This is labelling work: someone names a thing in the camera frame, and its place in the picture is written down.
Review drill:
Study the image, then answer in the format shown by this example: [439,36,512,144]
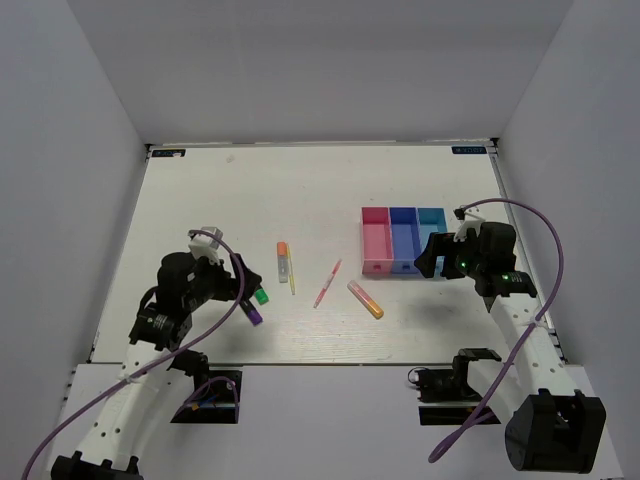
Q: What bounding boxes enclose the light blue plastic bin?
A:
[415,207,448,258]

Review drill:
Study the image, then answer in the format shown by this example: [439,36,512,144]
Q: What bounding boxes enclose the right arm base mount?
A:
[407,348,501,426]

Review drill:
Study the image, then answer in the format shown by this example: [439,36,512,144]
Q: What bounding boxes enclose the right corner label sticker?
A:
[451,145,487,155]

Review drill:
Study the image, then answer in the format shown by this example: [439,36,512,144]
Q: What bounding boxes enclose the blue-violet plastic bin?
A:
[389,207,422,275]

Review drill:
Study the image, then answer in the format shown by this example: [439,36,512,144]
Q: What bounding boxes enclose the pink plastic bin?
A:
[361,207,393,276]

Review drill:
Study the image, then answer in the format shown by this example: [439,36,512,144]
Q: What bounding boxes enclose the thin pink pen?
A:
[313,258,342,309]

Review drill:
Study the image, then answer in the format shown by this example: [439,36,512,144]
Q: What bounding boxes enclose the corner label sticker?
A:
[451,145,487,155]
[151,149,186,158]

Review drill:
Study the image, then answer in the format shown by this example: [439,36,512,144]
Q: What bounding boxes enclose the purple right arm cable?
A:
[428,198,560,465]

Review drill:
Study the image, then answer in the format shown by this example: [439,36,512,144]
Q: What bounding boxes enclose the orange capped clear highlighter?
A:
[277,241,289,283]

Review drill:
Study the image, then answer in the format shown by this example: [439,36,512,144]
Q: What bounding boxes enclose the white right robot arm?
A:
[409,222,606,474]

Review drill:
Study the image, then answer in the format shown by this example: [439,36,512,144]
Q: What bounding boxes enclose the left corner label sticker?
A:
[151,149,186,158]

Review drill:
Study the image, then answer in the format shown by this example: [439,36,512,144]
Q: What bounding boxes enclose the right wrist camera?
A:
[454,207,485,242]

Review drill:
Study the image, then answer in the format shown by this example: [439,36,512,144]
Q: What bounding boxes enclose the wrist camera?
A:
[454,207,485,242]
[188,227,223,265]

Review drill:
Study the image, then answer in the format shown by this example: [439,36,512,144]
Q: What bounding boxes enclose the black marker green cap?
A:
[254,288,269,305]

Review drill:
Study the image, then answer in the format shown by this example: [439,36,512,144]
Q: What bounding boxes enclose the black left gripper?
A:
[185,251,262,310]

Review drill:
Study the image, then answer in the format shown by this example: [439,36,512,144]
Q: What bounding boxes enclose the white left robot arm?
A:
[50,247,262,479]

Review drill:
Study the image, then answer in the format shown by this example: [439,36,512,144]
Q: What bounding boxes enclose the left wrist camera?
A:
[188,227,223,265]

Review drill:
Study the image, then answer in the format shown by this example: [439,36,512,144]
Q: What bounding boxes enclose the thin yellow pen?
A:
[286,243,296,295]

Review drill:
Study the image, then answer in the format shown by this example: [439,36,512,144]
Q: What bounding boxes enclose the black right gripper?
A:
[414,230,487,279]

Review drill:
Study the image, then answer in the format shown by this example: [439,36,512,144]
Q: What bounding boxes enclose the black marker purple cap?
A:
[239,300,263,326]

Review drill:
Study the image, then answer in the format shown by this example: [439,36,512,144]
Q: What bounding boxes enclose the orange highlighter pink cap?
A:
[347,280,384,319]

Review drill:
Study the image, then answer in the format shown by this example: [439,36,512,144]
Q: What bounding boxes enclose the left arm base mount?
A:
[169,350,243,425]

